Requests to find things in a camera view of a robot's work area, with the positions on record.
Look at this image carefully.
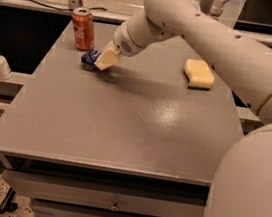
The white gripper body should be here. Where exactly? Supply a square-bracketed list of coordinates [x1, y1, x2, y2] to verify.
[113, 21, 143, 57]

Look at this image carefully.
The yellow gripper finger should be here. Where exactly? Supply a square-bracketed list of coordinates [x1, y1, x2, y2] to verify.
[95, 41, 121, 70]

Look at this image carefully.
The blue rxbar blueberry wrapper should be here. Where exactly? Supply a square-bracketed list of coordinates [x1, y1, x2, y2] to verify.
[80, 49, 101, 65]

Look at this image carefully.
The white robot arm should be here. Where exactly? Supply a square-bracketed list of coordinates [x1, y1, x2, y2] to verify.
[96, 0, 272, 217]

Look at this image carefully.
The red coke can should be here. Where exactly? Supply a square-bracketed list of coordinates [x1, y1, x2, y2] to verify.
[71, 7, 95, 51]

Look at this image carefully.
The yellow sponge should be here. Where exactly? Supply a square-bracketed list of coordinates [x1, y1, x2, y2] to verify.
[184, 59, 215, 89]

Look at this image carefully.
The white pump bottle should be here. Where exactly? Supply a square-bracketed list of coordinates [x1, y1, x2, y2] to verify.
[0, 44, 17, 82]

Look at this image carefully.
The grey top drawer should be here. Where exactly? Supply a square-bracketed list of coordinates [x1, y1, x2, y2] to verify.
[2, 170, 205, 217]

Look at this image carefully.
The black table leg foot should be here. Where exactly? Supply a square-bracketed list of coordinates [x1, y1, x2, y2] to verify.
[0, 188, 18, 215]

